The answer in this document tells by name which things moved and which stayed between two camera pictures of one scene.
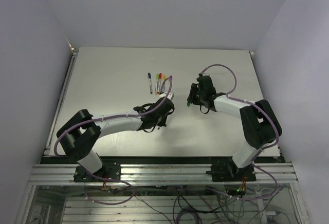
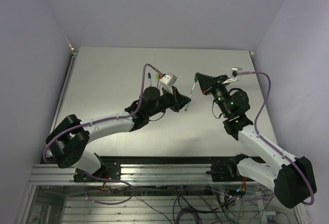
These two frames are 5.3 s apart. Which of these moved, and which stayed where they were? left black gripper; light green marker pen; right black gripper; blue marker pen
Moved: right black gripper; left black gripper
Stayed: light green marker pen; blue marker pen
